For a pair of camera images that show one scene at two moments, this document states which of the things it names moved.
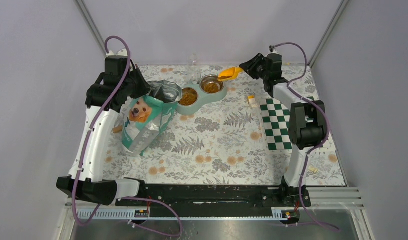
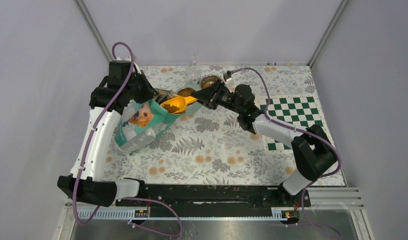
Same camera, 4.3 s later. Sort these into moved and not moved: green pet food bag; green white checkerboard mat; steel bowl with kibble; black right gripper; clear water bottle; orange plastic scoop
Moved: black right gripper; orange plastic scoop; green pet food bag
Not moved: green white checkerboard mat; steel bowl with kibble; clear water bottle
